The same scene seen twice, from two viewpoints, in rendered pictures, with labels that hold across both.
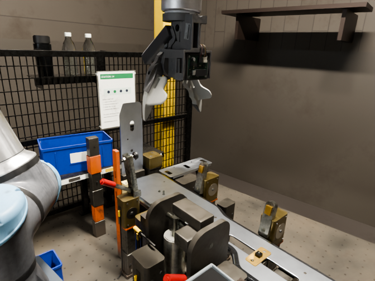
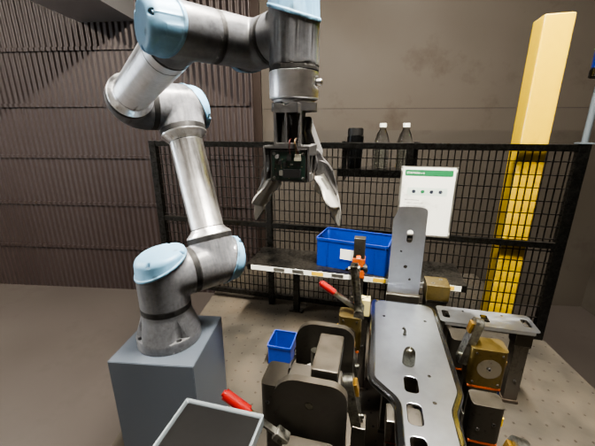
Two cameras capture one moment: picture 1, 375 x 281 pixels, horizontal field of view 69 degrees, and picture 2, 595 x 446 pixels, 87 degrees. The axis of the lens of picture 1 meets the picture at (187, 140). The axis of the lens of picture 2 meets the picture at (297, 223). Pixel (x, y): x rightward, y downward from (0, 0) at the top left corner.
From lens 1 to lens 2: 50 cm
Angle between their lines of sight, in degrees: 53
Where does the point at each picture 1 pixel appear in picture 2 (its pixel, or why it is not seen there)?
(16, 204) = (166, 259)
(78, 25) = (462, 111)
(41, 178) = (217, 251)
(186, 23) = (276, 114)
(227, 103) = not seen: outside the picture
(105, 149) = (378, 255)
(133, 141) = (408, 255)
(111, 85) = (419, 183)
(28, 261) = (168, 306)
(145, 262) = (268, 376)
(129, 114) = (407, 221)
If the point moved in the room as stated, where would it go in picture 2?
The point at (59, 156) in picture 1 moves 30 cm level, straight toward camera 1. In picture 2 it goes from (331, 248) to (296, 275)
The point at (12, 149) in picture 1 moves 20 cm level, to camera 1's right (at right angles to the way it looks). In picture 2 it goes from (205, 221) to (237, 244)
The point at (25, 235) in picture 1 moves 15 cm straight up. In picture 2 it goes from (168, 286) to (160, 221)
